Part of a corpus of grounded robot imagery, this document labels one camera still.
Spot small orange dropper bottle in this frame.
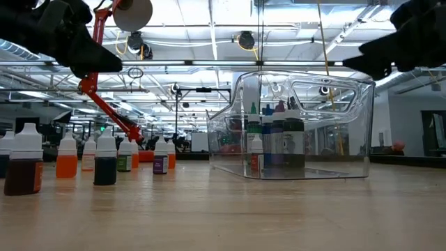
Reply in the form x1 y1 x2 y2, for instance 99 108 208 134
55 131 79 180
167 139 177 171
130 139 140 170

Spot black ceiling cord reel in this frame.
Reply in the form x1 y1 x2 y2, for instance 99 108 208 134
238 30 256 51
126 31 154 61

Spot large green food colouring bottle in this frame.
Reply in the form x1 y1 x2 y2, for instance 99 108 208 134
246 101 263 165

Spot white board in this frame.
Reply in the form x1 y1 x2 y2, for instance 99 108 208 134
190 132 210 153

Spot clear plastic bin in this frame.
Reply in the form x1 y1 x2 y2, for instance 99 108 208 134
206 70 376 181

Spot black pole stand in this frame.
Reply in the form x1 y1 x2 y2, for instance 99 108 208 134
173 86 233 154

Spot small green dropper bottle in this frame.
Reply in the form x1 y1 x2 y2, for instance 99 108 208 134
116 137 133 173

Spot dark display screen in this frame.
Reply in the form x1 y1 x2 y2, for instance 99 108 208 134
420 110 446 158

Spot large black food colouring bottle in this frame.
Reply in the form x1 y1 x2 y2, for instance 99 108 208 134
282 96 306 169

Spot small purple dropper bottle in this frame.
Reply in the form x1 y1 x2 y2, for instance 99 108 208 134
152 135 169 176

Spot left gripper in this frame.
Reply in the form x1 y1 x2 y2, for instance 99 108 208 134
19 0 123 79

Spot small brown dropper bottle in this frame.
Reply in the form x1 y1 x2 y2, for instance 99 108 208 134
3 122 45 197

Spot large blue food colouring bottle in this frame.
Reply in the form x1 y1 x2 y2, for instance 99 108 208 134
261 103 275 168

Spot red desk lamp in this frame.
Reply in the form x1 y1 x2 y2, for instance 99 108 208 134
78 0 155 163

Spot yellow power cord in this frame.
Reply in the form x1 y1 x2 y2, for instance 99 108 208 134
316 0 346 157

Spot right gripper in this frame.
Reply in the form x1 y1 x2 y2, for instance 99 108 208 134
343 0 446 81

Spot small black dropper bottle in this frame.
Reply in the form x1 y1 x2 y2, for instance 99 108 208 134
93 128 118 187

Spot small dark blue dropper bottle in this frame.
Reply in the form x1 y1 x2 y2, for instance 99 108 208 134
0 131 15 178

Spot black aluminium rig frame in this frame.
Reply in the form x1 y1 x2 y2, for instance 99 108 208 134
256 0 265 67

